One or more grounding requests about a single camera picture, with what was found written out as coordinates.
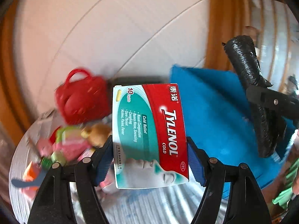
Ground blue storage box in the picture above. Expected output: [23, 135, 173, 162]
[170, 65, 296, 189]

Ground pink green snack pack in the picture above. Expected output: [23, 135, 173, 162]
[51, 126, 91, 162]

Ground wooden door frame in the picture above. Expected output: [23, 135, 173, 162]
[204, 0, 246, 71]

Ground red plastic handbag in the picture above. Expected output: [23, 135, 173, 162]
[55, 67, 111, 125]

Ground pink plush with blue tail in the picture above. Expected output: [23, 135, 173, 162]
[11, 162, 47, 200]

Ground brown teddy plush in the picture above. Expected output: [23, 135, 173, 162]
[81, 123, 112, 148]

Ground Tylenol cold medicine box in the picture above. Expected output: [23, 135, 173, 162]
[112, 83, 189, 189]

